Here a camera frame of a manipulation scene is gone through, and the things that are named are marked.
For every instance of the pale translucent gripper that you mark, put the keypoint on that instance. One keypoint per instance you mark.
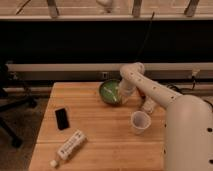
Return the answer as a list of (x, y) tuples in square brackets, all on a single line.
[(124, 98)]

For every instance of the green ceramic bowl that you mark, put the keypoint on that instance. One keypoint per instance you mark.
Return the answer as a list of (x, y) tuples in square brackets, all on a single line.
[(108, 92)]

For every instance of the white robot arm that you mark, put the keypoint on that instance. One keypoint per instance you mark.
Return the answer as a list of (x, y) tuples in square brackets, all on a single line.
[(188, 130)]

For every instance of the red marker pen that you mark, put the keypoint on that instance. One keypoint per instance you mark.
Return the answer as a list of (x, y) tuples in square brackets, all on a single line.
[(142, 94)]

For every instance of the black smartphone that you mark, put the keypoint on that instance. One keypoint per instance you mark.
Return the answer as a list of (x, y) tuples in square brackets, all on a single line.
[(62, 119)]

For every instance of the white tube with cap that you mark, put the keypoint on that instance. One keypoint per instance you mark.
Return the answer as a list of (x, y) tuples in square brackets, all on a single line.
[(65, 150)]

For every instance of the white wall outlet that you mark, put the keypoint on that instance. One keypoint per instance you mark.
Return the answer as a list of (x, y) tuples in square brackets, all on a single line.
[(105, 75)]

